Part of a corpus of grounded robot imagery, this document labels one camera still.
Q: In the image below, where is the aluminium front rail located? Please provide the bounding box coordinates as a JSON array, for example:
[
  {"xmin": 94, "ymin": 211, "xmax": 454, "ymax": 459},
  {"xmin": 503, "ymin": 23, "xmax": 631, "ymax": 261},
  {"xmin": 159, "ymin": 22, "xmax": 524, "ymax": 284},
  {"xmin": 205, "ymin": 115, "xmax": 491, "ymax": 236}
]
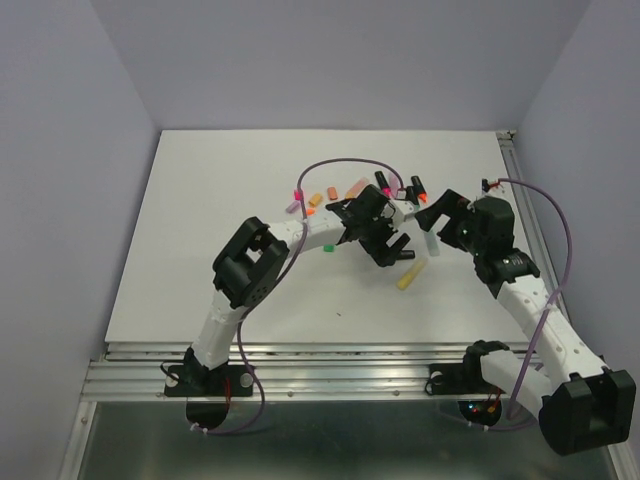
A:
[{"xmin": 81, "ymin": 342, "xmax": 467, "ymax": 402}]

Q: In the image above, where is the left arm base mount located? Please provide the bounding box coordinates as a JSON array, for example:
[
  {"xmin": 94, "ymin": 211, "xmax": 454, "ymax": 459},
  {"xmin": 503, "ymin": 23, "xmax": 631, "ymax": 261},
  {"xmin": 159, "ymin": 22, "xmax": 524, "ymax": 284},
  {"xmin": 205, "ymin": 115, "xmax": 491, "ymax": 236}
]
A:
[{"xmin": 160, "ymin": 362, "xmax": 265, "ymax": 436}]

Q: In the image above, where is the pastel orange pen cap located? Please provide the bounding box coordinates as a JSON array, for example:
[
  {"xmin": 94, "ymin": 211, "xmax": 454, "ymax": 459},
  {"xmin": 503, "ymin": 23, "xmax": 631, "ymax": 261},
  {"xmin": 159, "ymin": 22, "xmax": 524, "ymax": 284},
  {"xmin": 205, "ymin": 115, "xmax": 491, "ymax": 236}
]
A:
[{"xmin": 309, "ymin": 193, "xmax": 323, "ymax": 207}]

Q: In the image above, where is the pastel lilac highlighter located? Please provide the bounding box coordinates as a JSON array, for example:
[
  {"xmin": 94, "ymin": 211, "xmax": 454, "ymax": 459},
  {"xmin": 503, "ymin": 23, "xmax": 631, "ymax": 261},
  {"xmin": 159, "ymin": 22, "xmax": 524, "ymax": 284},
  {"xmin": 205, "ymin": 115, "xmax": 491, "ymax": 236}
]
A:
[{"xmin": 389, "ymin": 182, "xmax": 400, "ymax": 198}]

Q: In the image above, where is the pink black highlighter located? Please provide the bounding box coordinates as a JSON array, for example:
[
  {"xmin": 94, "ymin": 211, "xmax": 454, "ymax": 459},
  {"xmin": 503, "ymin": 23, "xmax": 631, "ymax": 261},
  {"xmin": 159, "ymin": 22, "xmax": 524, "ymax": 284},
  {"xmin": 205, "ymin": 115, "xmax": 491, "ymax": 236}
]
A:
[{"xmin": 374, "ymin": 170, "xmax": 395, "ymax": 198}]

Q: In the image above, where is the pastel orange highlighter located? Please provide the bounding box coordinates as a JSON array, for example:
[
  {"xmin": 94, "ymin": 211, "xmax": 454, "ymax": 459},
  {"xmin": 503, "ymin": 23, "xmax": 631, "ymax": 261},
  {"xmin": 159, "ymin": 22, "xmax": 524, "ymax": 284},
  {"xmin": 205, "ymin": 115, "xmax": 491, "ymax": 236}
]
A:
[{"xmin": 344, "ymin": 177, "xmax": 369, "ymax": 200}]

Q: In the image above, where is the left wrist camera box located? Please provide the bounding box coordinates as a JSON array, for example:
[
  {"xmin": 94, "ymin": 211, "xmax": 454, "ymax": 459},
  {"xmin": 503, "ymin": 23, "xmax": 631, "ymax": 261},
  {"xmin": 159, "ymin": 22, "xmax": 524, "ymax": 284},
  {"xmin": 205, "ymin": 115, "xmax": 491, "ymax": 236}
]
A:
[{"xmin": 390, "ymin": 199, "xmax": 419, "ymax": 227}]

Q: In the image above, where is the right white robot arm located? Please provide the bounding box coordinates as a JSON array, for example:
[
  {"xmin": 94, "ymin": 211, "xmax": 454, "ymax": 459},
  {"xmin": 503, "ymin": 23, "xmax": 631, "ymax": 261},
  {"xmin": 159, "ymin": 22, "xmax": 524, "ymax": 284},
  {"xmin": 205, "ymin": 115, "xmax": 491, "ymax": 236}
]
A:
[{"xmin": 416, "ymin": 190, "xmax": 636, "ymax": 456}]

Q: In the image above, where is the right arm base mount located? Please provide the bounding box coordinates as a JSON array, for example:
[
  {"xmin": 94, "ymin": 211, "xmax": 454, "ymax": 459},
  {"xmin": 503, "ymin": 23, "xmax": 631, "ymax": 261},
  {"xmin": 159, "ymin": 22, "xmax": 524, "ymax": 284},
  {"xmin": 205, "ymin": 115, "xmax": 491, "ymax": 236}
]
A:
[{"xmin": 424, "ymin": 340, "xmax": 528, "ymax": 432}]

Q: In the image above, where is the pastel yellow highlighter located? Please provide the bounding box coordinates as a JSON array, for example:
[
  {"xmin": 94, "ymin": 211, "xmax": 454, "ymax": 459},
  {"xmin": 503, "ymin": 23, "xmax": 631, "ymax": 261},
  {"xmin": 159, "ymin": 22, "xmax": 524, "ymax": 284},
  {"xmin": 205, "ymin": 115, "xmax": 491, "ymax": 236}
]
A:
[{"xmin": 396, "ymin": 257, "xmax": 428, "ymax": 291}]

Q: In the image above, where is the aluminium rail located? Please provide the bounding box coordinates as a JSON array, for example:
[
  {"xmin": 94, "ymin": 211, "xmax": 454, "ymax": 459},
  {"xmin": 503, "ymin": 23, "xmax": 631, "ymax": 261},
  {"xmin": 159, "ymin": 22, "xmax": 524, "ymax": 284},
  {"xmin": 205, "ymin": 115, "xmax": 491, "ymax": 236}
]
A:
[
  {"xmin": 496, "ymin": 131, "xmax": 558, "ymax": 292},
  {"xmin": 81, "ymin": 342, "xmax": 467, "ymax": 402}
]

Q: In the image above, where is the lilac pen cap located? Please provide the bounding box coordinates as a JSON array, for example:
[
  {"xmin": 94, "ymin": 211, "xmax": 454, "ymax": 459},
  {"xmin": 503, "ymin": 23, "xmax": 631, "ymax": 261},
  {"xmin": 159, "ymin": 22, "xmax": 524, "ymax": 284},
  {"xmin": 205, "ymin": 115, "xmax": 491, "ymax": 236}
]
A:
[{"xmin": 285, "ymin": 201, "xmax": 300, "ymax": 213}]

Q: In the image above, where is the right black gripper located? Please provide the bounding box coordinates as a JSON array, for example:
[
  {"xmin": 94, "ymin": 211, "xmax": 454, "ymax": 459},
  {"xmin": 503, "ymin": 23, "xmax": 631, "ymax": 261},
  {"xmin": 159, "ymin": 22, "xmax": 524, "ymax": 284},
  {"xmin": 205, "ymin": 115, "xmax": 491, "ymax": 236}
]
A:
[{"xmin": 414, "ymin": 188, "xmax": 486, "ymax": 256}]

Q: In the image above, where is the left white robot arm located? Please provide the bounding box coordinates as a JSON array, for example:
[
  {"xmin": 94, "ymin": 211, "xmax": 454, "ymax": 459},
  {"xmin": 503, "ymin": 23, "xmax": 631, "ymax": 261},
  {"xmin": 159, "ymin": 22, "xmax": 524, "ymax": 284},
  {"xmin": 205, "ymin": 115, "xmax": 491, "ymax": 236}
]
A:
[{"xmin": 178, "ymin": 185, "xmax": 419, "ymax": 394}]

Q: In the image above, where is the aluminium right rail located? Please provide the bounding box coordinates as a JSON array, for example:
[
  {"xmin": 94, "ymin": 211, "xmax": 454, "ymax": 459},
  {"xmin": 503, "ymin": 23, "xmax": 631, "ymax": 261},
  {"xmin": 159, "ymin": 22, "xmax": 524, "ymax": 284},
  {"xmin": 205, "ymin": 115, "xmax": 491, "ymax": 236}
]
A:
[{"xmin": 496, "ymin": 131, "xmax": 558, "ymax": 292}]

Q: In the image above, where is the pastel green highlighter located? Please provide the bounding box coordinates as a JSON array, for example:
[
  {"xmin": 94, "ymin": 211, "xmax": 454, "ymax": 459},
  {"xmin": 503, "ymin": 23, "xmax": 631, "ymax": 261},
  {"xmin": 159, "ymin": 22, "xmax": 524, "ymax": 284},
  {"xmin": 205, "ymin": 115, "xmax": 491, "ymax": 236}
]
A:
[{"xmin": 424, "ymin": 230, "xmax": 440, "ymax": 257}]

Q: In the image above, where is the orange black highlighter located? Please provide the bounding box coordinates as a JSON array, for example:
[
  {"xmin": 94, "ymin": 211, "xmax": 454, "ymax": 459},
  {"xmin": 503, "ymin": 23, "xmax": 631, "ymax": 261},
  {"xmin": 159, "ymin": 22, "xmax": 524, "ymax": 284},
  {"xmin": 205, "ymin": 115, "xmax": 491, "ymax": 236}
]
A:
[{"xmin": 411, "ymin": 175, "xmax": 428, "ymax": 205}]

